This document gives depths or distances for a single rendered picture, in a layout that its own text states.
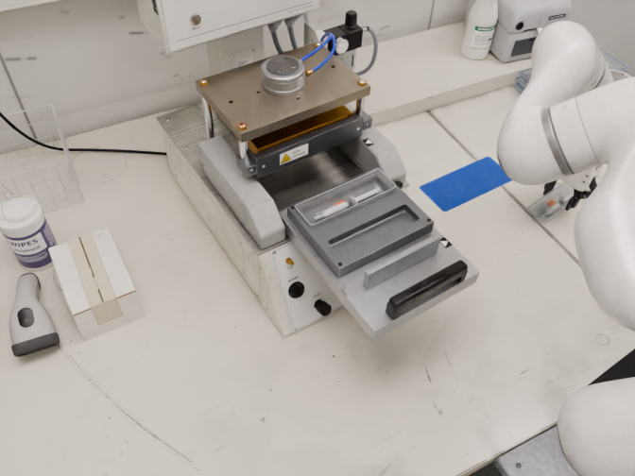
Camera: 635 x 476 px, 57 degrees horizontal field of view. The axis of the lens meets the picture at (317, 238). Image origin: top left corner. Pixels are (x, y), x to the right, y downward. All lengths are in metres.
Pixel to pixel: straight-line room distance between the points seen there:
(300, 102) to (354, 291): 0.35
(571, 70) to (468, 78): 0.86
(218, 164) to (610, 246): 0.68
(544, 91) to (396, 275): 0.36
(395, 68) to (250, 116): 0.80
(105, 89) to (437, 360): 1.06
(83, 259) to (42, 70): 0.54
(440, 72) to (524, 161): 0.95
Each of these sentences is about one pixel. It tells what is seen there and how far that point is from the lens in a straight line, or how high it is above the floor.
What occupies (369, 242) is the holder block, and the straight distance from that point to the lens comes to 1.01.
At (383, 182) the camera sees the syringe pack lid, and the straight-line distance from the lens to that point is 1.08.
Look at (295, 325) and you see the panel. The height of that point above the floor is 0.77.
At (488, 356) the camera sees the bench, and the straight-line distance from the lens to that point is 1.19.
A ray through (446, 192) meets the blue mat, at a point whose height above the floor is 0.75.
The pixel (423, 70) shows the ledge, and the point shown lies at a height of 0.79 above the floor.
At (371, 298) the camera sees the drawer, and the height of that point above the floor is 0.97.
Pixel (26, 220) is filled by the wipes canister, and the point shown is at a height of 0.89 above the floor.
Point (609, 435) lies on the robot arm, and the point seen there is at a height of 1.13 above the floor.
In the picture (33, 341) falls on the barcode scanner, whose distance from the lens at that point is 1.20.
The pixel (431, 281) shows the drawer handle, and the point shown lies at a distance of 0.93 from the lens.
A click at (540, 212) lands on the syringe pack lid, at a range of 1.45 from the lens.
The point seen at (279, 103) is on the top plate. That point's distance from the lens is 1.07.
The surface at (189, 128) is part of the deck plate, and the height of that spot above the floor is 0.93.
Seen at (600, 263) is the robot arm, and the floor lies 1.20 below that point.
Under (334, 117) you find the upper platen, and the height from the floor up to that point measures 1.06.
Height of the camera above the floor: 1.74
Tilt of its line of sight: 49 degrees down
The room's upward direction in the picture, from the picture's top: 2 degrees clockwise
